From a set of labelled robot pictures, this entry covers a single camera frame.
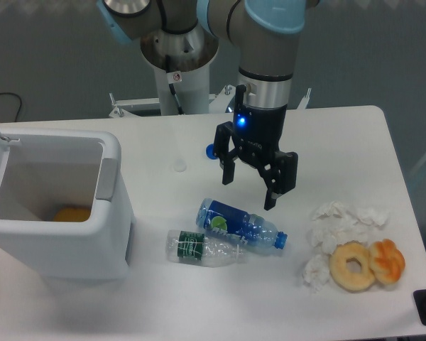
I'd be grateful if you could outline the white open trash bin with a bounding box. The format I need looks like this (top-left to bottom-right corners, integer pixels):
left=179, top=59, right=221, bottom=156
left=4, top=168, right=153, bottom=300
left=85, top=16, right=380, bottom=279
left=0, top=128, right=135, bottom=280

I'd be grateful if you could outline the orange glazed pastry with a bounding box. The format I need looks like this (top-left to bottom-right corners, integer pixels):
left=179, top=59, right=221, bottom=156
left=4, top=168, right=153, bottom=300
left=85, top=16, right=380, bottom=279
left=368, top=239, right=405, bottom=285

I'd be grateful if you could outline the blue bottle cap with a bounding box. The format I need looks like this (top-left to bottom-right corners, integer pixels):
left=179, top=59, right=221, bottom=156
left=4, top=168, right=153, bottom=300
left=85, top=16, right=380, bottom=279
left=205, top=144, right=218, bottom=160

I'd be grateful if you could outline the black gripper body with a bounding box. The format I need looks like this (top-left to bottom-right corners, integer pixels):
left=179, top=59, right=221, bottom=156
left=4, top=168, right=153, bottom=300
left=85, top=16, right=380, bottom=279
left=232, top=85, right=287, bottom=170

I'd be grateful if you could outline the crumpled white tissue upper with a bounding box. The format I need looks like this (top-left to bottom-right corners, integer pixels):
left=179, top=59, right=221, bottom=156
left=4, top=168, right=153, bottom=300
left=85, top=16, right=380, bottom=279
left=308, top=200, right=391, bottom=255

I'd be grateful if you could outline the black cable on pedestal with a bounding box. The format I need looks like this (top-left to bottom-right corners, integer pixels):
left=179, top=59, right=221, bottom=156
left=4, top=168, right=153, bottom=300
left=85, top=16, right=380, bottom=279
left=165, top=55, right=185, bottom=115

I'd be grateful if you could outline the ring doughnut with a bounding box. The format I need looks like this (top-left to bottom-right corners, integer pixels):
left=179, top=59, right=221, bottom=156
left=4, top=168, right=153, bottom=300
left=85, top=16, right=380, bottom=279
left=329, top=242, right=376, bottom=292

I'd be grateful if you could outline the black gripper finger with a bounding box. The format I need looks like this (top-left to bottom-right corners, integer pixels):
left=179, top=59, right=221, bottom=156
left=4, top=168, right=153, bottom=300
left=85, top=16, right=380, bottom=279
left=213, top=121, right=238, bottom=185
left=263, top=151, right=298, bottom=210

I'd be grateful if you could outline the orange item inside bin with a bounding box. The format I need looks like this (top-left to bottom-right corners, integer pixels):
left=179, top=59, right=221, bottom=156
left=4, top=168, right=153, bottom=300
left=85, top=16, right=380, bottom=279
left=52, top=206, right=91, bottom=222

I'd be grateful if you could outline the black cable on floor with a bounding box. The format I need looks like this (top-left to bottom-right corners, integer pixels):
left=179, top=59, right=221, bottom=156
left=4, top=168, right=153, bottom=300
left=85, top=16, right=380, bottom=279
left=0, top=92, right=23, bottom=123

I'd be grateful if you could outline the green label clear bottle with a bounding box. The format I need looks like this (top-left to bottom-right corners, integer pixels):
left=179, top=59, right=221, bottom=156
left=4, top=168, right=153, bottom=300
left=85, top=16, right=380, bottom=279
left=165, top=229, right=246, bottom=268

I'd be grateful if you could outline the crumpled white tissue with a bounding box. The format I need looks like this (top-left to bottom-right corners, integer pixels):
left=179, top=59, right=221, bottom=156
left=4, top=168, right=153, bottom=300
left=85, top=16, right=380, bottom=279
left=308, top=200, right=391, bottom=255
left=302, top=254, right=331, bottom=293

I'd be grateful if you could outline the crumpled white tissue lower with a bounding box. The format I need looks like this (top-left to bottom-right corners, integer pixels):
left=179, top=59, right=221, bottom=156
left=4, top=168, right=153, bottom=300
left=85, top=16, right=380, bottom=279
left=302, top=254, right=331, bottom=293

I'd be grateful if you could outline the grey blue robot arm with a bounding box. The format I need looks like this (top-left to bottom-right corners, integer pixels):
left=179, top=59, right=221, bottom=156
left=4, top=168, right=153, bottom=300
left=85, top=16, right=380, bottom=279
left=97, top=1, right=315, bottom=210

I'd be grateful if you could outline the blue label plastic bottle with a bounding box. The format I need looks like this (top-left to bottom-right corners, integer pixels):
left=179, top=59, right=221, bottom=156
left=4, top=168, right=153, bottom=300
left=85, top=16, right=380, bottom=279
left=196, top=198, right=288, bottom=255

